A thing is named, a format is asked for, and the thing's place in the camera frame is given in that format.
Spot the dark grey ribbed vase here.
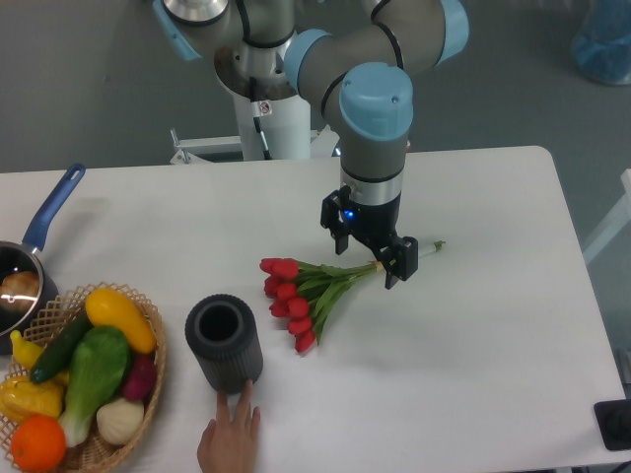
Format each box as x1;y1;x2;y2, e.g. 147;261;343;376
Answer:
184;294;263;395

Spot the yellow bell pepper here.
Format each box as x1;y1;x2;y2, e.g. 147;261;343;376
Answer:
1;375;65;424

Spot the yellow squash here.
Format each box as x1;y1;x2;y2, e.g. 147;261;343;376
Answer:
85;288;157;355

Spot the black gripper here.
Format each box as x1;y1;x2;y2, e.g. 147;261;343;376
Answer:
320;185;419;290

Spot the green bok choy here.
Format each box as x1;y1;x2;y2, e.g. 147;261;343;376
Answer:
58;326;130;448

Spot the brown bread in pot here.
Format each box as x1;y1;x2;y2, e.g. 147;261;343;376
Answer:
1;271;39;314

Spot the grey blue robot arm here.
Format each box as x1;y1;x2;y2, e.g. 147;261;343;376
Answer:
153;1;469;286

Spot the blue plastic bag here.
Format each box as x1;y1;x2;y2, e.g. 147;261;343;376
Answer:
571;0;630;86

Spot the blue handled saucepan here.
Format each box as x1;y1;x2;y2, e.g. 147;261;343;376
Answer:
1;164;86;356

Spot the small yellow gourd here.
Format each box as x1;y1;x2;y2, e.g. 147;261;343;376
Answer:
10;330;44;370

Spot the black device at table edge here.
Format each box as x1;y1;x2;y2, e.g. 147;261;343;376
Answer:
594;399;631;451

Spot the black cable on pedestal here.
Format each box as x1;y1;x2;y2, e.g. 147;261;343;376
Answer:
247;76;274;162

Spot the dark green cucumber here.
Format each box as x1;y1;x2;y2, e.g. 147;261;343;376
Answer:
30;310;93;384

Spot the orange fruit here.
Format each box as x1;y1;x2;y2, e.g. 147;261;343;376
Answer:
10;415;66;472

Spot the white frame at right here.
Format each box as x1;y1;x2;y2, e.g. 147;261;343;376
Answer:
582;169;630;265

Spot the red radish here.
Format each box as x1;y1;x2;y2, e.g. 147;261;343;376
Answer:
121;355;158;401

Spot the person's bare hand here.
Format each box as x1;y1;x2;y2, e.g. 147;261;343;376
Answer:
197;380;260;473

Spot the red tulip bouquet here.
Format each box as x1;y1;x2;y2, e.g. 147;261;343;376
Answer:
259;238;449;354

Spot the white garlic bulb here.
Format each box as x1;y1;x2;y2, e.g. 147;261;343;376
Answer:
97;397;144;445

